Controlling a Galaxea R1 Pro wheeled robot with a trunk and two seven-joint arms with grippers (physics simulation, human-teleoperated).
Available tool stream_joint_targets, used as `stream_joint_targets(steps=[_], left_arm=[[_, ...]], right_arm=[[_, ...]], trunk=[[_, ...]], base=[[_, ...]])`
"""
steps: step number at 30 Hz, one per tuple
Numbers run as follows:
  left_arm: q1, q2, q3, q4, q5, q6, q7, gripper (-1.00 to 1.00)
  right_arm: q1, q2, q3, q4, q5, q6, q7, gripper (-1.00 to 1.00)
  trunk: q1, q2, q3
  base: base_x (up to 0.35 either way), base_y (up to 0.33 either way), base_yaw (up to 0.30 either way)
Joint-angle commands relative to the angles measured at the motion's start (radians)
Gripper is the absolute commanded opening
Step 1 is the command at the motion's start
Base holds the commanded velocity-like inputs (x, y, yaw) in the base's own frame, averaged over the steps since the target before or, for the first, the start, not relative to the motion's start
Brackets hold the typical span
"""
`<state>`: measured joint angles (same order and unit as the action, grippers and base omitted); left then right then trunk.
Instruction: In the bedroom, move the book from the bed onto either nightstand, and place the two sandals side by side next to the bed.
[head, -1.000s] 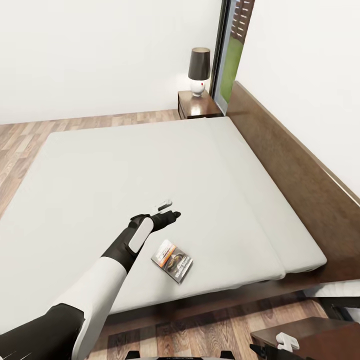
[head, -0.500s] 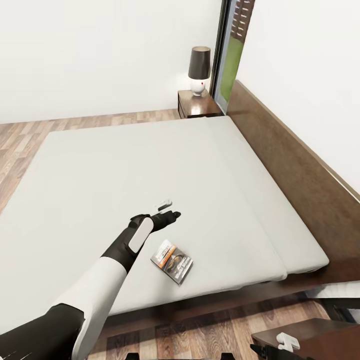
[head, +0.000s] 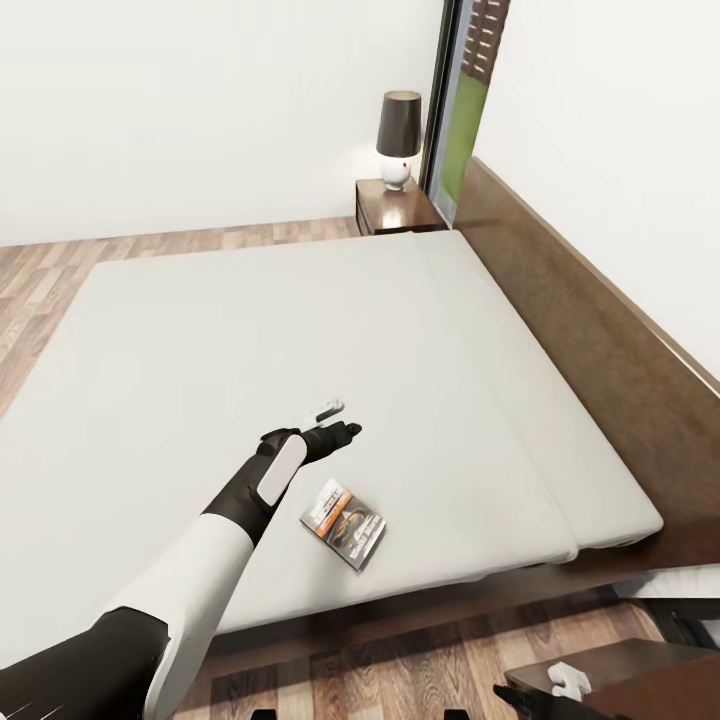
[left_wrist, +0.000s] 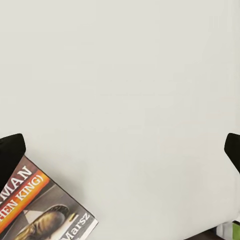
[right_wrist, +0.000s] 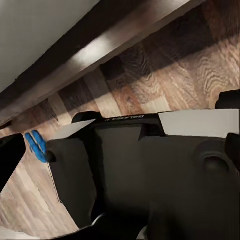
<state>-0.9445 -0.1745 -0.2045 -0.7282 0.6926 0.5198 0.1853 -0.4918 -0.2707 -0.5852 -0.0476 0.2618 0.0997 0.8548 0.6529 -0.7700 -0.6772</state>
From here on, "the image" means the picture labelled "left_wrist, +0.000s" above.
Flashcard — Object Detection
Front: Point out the hardback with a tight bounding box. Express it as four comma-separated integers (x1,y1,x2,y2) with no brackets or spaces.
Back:
0,155,99,240

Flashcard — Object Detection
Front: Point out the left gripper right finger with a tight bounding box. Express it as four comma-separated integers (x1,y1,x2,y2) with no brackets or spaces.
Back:
224,133,240,173

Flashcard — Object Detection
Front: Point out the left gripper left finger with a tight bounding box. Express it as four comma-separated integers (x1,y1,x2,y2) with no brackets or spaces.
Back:
0,133,26,193

